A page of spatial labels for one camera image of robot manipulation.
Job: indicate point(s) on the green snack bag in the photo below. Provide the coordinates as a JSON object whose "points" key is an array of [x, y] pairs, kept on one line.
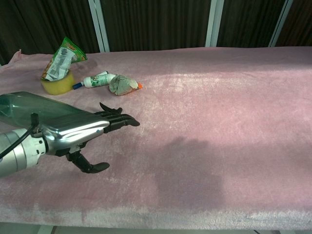
{"points": [[61, 61]]}

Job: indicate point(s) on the dark brown curtain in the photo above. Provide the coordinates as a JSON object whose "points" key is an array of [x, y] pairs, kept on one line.
{"points": [[156, 22]]}

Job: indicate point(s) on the white frame post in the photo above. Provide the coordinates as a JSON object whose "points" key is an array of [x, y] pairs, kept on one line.
{"points": [[214, 23], [281, 23], [98, 26]]}

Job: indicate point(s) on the white tube with blue cap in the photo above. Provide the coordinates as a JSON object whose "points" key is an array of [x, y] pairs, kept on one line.
{"points": [[97, 80]]}

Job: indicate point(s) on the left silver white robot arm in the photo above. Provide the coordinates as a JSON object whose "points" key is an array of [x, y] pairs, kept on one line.
{"points": [[19, 151]]}

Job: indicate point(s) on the pink plush table cloth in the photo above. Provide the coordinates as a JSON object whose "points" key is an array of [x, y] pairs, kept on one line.
{"points": [[195, 122]]}

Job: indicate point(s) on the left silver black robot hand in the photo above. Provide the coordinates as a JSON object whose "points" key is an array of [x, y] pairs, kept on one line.
{"points": [[73, 134]]}

